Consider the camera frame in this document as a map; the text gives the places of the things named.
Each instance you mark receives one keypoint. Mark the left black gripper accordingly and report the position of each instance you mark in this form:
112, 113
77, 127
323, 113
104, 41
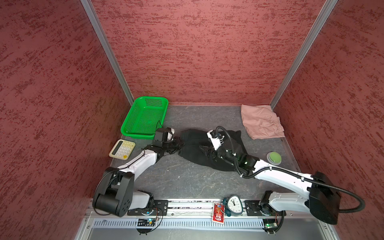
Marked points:
177, 144

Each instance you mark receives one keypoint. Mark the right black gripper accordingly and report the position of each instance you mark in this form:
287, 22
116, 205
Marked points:
213, 154

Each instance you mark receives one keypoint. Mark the black shorts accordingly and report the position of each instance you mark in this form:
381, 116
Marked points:
199, 150

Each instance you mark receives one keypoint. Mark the pink shorts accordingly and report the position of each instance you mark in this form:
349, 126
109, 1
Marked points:
261, 122

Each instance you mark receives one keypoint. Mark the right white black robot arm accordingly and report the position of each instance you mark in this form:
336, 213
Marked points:
312, 194

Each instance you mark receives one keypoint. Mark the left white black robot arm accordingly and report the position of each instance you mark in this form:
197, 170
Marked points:
115, 193

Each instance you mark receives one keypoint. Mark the green plastic basket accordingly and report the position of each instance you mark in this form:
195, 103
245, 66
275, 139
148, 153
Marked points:
146, 115

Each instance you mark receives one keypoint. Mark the beige yellow calculator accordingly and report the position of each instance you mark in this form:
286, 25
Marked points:
122, 149

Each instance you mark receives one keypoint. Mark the white teal alarm clock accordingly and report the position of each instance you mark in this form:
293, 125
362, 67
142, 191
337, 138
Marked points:
233, 206

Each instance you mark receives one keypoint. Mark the red card packet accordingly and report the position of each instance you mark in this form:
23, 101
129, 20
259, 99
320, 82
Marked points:
218, 215

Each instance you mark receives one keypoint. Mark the right small circuit board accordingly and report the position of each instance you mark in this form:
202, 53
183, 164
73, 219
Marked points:
270, 225

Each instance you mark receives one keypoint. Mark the small circuit board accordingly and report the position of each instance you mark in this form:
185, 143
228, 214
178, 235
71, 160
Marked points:
270, 225
146, 223

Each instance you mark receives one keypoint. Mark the left small circuit board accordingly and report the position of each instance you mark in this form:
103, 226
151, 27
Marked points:
146, 223

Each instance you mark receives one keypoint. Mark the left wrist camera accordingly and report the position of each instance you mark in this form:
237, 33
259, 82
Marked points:
163, 135

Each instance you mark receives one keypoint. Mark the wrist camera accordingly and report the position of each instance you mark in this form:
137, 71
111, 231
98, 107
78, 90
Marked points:
216, 139
163, 135

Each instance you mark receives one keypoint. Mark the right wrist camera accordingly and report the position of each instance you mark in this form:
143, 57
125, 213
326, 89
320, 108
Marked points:
216, 139

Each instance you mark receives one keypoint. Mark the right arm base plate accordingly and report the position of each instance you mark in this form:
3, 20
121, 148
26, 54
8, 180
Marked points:
254, 208

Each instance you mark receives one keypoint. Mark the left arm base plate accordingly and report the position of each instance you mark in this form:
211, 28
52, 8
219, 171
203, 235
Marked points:
157, 208

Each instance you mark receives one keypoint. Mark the aluminium front rail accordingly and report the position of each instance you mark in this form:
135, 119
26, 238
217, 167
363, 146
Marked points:
191, 219

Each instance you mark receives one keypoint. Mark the left aluminium corner post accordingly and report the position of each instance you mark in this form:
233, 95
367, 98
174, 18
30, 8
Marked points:
97, 26

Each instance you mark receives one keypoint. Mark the aluminium corner post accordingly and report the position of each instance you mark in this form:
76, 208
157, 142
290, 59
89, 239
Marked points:
317, 26
97, 26

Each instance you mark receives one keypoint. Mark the right aluminium corner post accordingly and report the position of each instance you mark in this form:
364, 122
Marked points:
317, 26

